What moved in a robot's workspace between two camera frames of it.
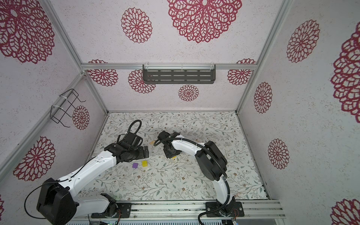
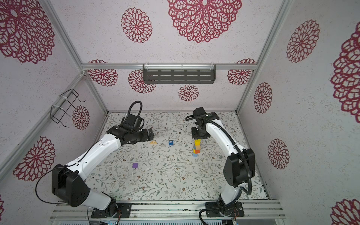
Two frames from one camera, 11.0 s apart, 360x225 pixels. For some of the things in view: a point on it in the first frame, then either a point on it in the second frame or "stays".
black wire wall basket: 64,106 stays
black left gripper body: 138,153 to 140,136
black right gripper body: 168,154 to 197,134
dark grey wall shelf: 179,73 stays
